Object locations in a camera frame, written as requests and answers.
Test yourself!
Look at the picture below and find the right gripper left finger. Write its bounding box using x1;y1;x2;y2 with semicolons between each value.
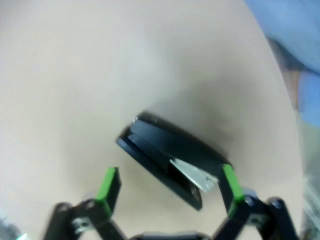
41;166;129;240

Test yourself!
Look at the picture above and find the black stapler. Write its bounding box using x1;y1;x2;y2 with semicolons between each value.
115;111;232;212

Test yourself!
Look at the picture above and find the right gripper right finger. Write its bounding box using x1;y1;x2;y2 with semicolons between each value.
211;163;301;240

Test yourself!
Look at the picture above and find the person in blue shirt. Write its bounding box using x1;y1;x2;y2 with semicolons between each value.
243;0;320;126

